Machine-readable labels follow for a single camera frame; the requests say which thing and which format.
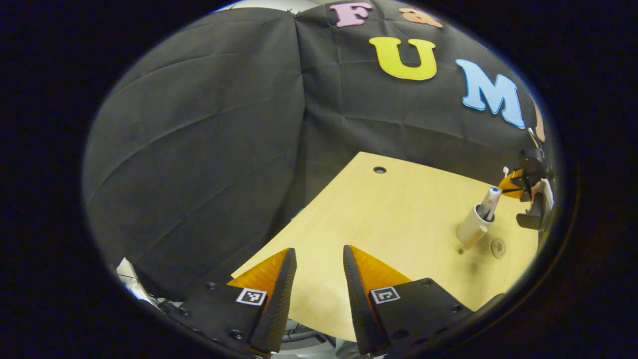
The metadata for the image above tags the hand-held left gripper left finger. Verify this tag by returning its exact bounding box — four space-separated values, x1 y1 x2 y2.
169 248 298 357

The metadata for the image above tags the white toothpaste tube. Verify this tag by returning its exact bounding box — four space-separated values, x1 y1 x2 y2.
479 187 503 222

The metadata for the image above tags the white cup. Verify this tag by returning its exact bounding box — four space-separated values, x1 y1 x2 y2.
456 203 495 251

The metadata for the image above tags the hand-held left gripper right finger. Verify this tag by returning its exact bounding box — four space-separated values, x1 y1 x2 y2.
343 244 474 357

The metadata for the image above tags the black backdrop cloth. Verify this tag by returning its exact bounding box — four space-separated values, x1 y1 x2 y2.
82 0 554 302

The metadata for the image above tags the white plastic object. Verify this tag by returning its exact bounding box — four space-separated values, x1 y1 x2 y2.
116 258 156 306

